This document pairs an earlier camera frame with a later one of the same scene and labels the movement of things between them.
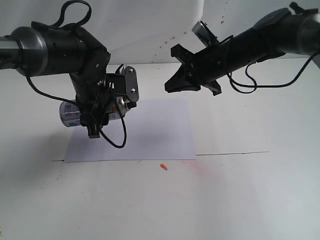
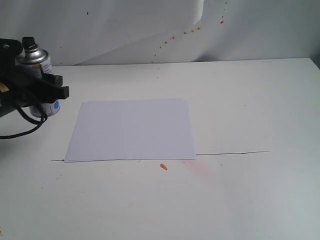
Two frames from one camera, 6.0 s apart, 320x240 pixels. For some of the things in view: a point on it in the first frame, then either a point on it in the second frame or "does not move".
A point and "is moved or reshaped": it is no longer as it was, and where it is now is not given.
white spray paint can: x=70 y=115 is moved or reshaped
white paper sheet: x=157 y=129 does not move
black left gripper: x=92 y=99 to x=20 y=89
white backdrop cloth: x=145 y=31 does not move
